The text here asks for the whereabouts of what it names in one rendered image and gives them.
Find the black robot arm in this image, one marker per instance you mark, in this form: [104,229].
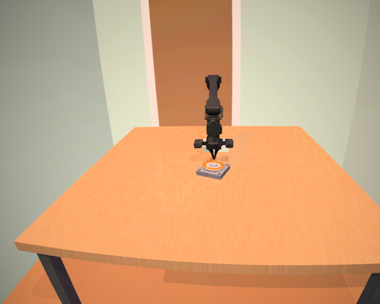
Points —
[215,112]

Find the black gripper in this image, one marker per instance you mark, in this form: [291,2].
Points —
[229,143]

